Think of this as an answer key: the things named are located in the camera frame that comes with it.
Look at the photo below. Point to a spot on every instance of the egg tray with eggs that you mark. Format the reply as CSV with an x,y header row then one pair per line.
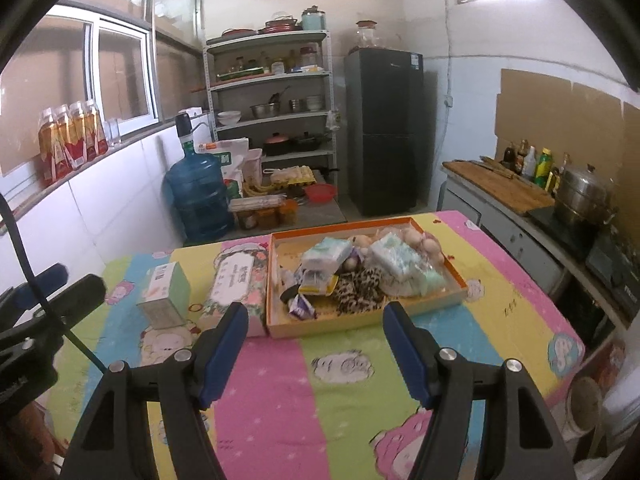
x,y
292,175

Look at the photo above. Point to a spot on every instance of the blue water jug with pump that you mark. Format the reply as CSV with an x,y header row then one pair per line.
x,y
195,190

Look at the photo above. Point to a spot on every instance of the grey kitchen cabinet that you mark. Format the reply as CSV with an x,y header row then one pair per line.
x,y
495,235

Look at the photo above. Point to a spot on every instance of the steel bowl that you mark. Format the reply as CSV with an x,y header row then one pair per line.
x,y
265,111

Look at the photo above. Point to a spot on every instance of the green yellow bottle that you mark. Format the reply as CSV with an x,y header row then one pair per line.
x,y
543,167

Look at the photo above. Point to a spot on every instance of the colourful cartoon printed blanket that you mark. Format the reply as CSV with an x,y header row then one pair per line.
x,y
310,410

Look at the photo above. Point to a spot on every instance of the white flour sack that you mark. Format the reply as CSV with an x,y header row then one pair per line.
x,y
222,155

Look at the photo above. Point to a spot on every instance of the wooden cutting board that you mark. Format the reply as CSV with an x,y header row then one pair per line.
x,y
500,190

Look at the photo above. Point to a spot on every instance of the floral tissue box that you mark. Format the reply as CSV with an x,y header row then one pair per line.
x,y
240,280

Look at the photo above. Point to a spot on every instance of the black induction cooker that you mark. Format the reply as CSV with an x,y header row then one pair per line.
x,y
555,232

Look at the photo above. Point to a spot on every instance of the red lidded pan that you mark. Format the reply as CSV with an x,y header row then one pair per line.
x,y
281,25

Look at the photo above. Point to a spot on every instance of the steel steamer pot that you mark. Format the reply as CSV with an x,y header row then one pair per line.
x,y
585,197

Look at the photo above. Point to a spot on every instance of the stack of white bowls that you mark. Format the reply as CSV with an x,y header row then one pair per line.
x,y
228,119

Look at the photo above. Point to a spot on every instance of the bunch of bananas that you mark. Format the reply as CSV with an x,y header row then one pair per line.
x,y
257,190

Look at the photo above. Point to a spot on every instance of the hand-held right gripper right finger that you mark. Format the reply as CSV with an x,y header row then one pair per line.
x,y
407,355

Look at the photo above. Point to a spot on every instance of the kitchen knife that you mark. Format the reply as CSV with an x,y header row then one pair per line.
x,y
497,167

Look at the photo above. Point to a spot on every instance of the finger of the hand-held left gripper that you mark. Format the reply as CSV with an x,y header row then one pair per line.
x,y
50,277
82,297

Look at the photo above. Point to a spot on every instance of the grey metal shelf rack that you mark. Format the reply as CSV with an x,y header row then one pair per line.
x,y
272,77

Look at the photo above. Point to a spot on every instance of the green patterned tissue pack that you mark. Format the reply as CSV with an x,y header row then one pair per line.
x,y
397,257

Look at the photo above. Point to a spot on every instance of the low grey table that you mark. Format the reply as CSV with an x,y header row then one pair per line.
x,y
320,215

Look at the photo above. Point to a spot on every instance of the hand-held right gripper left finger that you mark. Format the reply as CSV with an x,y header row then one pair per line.
x,y
222,355

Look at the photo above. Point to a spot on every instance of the black refrigerator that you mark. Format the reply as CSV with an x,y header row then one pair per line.
x,y
382,110

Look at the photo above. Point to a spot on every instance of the black wok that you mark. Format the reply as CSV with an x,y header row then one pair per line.
x,y
310,142

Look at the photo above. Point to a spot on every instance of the glass jar red lid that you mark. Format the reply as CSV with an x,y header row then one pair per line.
x,y
368,36

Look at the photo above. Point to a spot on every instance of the red plastic bowl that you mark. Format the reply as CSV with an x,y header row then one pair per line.
x,y
319,193

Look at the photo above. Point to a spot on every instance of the pale blue tissue pack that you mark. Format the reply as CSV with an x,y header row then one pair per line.
x,y
325,255

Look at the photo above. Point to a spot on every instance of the dark sauce bottle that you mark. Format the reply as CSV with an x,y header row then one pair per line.
x,y
521,152
510,157

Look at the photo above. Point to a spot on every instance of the teddy bear pink dress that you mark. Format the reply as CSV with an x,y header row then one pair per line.
x,y
430,246

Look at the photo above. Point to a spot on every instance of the teal canister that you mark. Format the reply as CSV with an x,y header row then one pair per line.
x,y
313,19

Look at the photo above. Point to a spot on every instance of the pink plastic bag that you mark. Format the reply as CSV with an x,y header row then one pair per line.
x,y
253,165

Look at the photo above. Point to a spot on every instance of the leopard print cloth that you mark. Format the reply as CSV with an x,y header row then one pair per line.
x,y
357,292

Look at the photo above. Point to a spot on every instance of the small white green box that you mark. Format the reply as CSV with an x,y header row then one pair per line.
x,y
165,285

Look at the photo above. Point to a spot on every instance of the white frame sliding window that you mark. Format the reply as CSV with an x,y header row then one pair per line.
x,y
95,70

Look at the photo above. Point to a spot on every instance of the white plastic bottle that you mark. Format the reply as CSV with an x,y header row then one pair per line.
x,y
530,165

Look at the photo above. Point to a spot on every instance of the gold cardboard box orange rim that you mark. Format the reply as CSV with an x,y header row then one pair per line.
x,y
425,306

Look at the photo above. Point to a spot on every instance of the cardboard wall panel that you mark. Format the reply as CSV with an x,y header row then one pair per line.
x,y
597,125
631,150
532,110

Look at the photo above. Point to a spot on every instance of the black gas stove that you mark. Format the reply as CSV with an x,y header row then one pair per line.
x,y
617,275

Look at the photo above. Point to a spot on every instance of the black pot red lid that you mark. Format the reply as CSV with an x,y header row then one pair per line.
x,y
276,145

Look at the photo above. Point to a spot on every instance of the clear drinking glass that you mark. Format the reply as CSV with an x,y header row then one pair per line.
x,y
113,133

